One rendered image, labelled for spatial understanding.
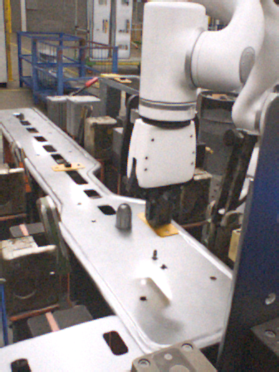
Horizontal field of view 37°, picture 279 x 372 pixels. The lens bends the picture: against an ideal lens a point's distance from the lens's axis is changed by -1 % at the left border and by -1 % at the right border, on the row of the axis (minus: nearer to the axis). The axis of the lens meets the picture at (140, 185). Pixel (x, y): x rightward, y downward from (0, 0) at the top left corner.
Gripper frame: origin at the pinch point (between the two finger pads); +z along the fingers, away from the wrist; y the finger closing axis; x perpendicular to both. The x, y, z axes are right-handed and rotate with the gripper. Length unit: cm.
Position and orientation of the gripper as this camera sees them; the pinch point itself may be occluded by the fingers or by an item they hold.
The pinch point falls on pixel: (159, 210)
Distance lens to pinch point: 68.5
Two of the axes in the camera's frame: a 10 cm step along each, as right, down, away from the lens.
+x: 4.6, 3.7, -8.1
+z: -0.5, 9.2, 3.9
